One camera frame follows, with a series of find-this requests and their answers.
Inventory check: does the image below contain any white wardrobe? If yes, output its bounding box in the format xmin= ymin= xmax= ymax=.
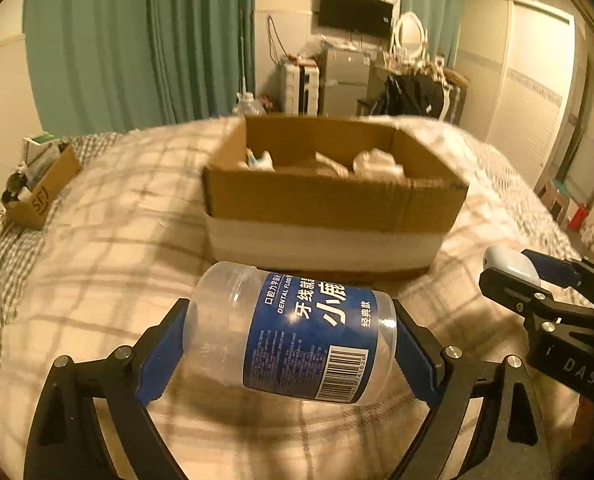
xmin=455 ymin=0 xmax=576 ymax=188

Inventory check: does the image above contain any white toy figure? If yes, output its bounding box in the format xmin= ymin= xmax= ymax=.
xmin=237 ymin=148 xmax=274 ymax=171

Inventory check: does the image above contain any white tissue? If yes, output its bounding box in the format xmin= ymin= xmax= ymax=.
xmin=352 ymin=148 xmax=405 ymax=183

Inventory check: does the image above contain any black wall television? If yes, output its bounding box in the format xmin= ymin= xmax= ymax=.
xmin=318 ymin=0 xmax=393 ymax=39

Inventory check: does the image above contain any grey mini fridge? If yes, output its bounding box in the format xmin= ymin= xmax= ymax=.
xmin=320 ymin=47 xmax=370 ymax=117

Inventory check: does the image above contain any clear jar blue label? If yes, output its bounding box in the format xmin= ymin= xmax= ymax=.
xmin=184 ymin=261 xmax=397 ymax=405

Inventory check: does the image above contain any white oval mirror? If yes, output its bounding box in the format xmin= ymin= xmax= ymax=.
xmin=390 ymin=11 xmax=427 ymax=62

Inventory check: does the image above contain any small wooden stool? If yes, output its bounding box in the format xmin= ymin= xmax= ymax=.
xmin=536 ymin=179 xmax=570 ymax=224

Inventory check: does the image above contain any plaid bed blanket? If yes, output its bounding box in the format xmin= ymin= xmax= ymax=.
xmin=0 ymin=117 xmax=576 ymax=479

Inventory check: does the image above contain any white earbuds case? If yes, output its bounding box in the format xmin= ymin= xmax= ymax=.
xmin=482 ymin=245 xmax=541 ymax=286

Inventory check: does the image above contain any large cardboard box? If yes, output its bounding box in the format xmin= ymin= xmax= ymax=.
xmin=201 ymin=116 xmax=468 ymax=282

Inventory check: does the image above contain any white drawer cabinet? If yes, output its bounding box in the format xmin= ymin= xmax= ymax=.
xmin=280 ymin=58 xmax=320 ymax=116

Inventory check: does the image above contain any chair with black clothes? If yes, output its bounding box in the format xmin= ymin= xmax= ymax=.
xmin=358 ymin=68 xmax=468 ymax=125

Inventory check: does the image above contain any small cardboard box with items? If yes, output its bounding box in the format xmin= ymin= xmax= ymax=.
xmin=1 ymin=133 xmax=82 ymax=231

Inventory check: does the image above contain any large water bottle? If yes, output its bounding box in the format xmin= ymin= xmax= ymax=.
xmin=233 ymin=91 xmax=265 ymax=116

